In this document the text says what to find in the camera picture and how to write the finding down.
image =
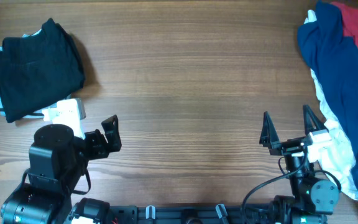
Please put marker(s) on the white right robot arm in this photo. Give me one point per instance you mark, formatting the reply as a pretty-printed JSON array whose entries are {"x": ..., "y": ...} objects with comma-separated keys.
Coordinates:
[{"x": 312, "y": 199}]

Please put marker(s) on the white garment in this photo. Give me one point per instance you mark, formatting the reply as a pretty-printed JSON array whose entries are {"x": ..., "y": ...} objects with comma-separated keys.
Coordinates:
[{"x": 340, "y": 159}]

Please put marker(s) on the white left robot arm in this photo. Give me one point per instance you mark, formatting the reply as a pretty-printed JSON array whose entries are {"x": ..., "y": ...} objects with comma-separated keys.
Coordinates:
[{"x": 58, "y": 159}]

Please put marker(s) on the black t-shirt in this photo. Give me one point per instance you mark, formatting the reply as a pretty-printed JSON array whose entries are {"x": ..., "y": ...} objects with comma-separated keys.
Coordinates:
[{"x": 38, "y": 71}]

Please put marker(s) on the navy blue garment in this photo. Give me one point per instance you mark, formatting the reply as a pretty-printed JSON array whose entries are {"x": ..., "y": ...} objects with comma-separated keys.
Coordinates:
[{"x": 334, "y": 59}]

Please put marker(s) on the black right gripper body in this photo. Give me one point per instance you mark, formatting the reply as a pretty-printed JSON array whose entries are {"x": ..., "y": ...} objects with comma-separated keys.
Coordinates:
[{"x": 290, "y": 145}]

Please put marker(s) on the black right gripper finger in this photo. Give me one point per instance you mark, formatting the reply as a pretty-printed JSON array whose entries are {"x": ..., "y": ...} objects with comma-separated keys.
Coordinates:
[
  {"x": 311, "y": 121},
  {"x": 268, "y": 137}
]

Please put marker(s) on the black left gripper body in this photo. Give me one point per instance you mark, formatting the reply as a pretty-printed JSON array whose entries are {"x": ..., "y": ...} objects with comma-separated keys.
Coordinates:
[{"x": 98, "y": 148}]

